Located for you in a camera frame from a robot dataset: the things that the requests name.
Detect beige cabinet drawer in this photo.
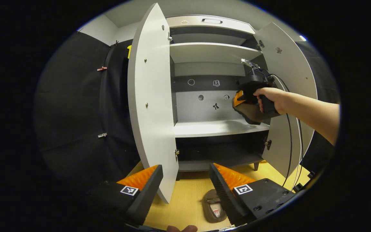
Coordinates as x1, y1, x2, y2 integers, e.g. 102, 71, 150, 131
166, 15, 256, 34

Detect white shoe cabinet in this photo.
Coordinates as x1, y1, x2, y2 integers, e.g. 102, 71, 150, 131
167, 14, 271, 173

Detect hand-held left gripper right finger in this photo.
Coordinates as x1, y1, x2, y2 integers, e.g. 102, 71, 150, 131
209, 163, 297, 227

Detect grey cable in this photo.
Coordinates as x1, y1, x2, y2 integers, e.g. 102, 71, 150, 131
274, 76, 303, 190

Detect white cabinet shelf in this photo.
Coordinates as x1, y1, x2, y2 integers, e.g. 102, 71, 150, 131
174, 119, 271, 138
169, 43, 263, 64

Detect white shoe cabinet door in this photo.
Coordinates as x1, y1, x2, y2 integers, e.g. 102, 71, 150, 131
127, 3, 179, 204
254, 22, 318, 178

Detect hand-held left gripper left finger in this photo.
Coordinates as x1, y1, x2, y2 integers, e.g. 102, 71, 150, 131
87, 165, 164, 226

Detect black cable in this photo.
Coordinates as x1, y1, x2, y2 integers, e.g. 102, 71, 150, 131
269, 74, 294, 187

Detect brown shoe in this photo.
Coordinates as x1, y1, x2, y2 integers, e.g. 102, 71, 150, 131
203, 189, 228, 223
232, 100, 272, 125

